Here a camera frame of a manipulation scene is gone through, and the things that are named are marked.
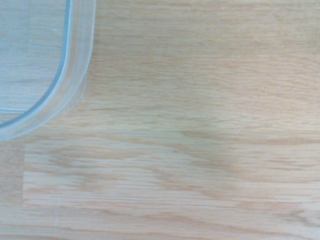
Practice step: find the clear plastic food container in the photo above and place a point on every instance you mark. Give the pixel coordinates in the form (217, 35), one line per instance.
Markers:
(30, 57)

